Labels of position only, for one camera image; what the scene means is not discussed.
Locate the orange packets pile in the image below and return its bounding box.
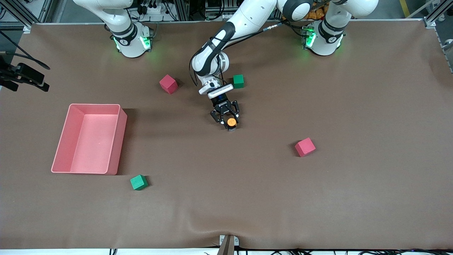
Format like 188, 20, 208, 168
307, 0, 326, 20

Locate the pink foam cube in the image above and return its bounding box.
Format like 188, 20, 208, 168
159, 74, 178, 95
294, 137, 316, 158

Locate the pink plastic bin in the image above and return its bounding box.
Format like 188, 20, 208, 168
51, 103, 128, 176

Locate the white terminal strip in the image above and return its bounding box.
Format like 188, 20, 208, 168
205, 12, 236, 21

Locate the aluminium frame strut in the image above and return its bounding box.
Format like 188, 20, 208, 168
5, 0, 53, 30
423, 0, 453, 29

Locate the white power strip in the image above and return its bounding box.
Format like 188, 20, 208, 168
140, 4, 173, 15

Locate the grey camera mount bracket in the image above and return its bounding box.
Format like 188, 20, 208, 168
219, 234, 240, 255

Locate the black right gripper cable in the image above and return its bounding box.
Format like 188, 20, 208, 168
0, 30, 50, 69

